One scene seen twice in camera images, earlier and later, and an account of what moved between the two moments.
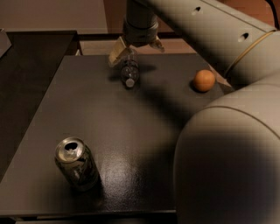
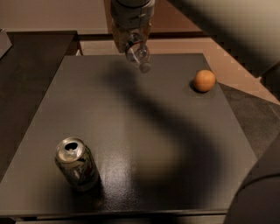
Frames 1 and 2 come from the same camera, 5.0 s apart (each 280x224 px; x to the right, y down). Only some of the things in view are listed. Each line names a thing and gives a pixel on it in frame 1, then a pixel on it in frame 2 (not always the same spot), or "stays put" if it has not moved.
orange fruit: [205, 80] stays put
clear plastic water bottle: [129, 69] → [138, 52]
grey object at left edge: [4, 42] stays put
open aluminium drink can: [77, 164] stays put
